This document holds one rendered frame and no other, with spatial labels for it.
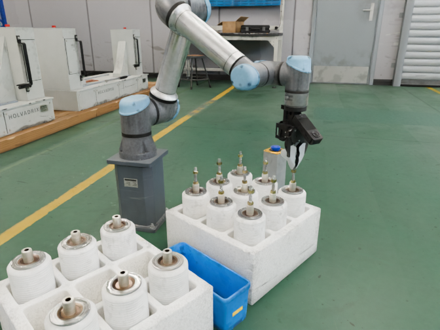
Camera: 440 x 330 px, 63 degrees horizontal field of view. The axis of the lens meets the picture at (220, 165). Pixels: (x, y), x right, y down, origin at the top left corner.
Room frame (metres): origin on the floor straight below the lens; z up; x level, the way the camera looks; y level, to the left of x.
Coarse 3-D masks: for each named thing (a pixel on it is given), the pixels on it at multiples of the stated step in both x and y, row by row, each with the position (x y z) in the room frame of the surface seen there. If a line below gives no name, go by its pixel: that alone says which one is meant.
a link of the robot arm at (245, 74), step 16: (160, 0) 1.25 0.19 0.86; (176, 0) 1.23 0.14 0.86; (160, 16) 1.25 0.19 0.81; (176, 16) 1.21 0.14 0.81; (192, 16) 1.21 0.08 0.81; (192, 32) 1.18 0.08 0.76; (208, 32) 1.16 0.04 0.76; (208, 48) 1.14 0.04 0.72; (224, 48) 1.12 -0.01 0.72; (224, 64) 1.11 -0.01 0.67; (240, 64) 1.08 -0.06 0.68; (256, 64) 1.10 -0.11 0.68; (240, 80) 1.06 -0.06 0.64; (256, 80) 1.06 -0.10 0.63
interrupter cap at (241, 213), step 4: (244, 208) 1.00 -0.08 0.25; (256, 208) 0.99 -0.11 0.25; (240, 212) 0.97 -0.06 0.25; (244, 212) 0.97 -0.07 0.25; (256, 212) 0.97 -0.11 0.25; (260, 212) 0.97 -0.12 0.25; (240, 216) 0.94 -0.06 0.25; (244, 216) 0.94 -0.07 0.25; (248, 216) 0.95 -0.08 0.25; (252, 216) 0.95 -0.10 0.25; (256, 216) 0.94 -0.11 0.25; (260, 216) 0.94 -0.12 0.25
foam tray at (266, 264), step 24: (168, 216) 1.11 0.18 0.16; (288, 216) 1.08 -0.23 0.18; (312, 216) 1.10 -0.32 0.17; (168, 240) 1.12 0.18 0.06; (192, 240) 1.03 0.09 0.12; (216, 240) 0.95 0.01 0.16; (264, 240) 0.93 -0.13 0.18; (288, 240) 0.99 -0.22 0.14; (312, 240) 1.11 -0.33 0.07; (240, 264) 0.89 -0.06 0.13; (264, 264) 0.90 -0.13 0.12; (288, 264) 1.00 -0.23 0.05; (264, 288) 0.90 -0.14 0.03
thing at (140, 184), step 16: (112, 160) 1.31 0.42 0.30; (128, 160) 1.30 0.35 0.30; (144, 160) 1.30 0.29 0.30; (160, 160) 1.39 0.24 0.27; (128, 176) 1.30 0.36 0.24; (144, 176) 1.29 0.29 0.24; (160, 176) 1.38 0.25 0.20; (128, 192) 1.31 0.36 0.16; (144, 192) 1.29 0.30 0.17; (160, 192) 1.37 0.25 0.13; (128, 208) 1.31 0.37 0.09; (144, 208) 1.29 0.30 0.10; (160, 208) 1.36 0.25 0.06; (144, 224) 1.29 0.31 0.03; (160, 224) 1.33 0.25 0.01
